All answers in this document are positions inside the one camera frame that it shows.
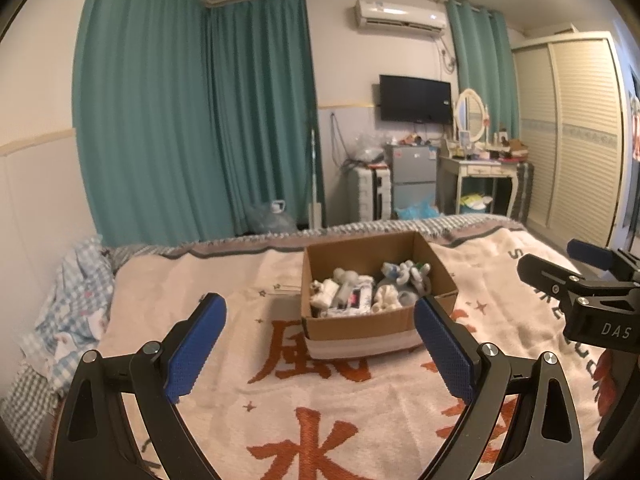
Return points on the small white photo frame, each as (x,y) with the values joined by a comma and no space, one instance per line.
(465,137)

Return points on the blue checked quilt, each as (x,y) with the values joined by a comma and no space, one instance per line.
(70,310)

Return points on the black wall television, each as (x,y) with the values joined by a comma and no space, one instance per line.
(415,99)

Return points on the brown cardboard box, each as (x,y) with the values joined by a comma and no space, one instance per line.
(350,335)

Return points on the cream louvred wardrobe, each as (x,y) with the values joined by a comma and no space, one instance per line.
(575,135)

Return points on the narrow teal curtain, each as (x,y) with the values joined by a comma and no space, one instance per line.
(482,70)

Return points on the grey small fridge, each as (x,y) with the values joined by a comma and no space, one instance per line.
(412,170)

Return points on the white socks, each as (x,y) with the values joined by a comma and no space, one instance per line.
(387,300)

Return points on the yellow white bag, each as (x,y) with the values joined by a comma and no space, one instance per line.
(472,203)

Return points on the grey checked bedsheet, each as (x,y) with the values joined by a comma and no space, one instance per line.
(25,400)

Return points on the white cloth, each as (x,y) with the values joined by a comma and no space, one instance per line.
(325,292)

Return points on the clear water jug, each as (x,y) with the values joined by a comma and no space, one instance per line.
(272,219)

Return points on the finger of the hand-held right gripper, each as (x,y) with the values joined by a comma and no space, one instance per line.
(547,275)
(590,254)

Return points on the floral tissue pack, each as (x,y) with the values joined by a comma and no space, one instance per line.
(352,299)

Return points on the white air conditioner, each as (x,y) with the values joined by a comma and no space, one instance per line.
(400,16)

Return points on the oval white mirror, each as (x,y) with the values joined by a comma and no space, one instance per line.
(470,112)

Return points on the small white bottle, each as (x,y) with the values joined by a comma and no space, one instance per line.
(345,276)

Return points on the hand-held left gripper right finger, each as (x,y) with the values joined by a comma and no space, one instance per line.
(445,347)

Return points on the white dressing table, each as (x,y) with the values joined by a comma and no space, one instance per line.
(480,170)

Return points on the printed cream blanket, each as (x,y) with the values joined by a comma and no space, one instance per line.
(225,320)

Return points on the blue plastic bag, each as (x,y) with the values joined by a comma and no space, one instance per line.
(417,210)

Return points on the clear plastic bag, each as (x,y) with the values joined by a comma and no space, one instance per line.
(367,147)

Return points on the wide teal curtain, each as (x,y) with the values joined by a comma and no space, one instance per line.
(175,110)

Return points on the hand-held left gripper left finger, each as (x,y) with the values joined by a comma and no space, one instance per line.
(195,350)

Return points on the white suitcase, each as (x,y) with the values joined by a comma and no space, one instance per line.
(370,192)

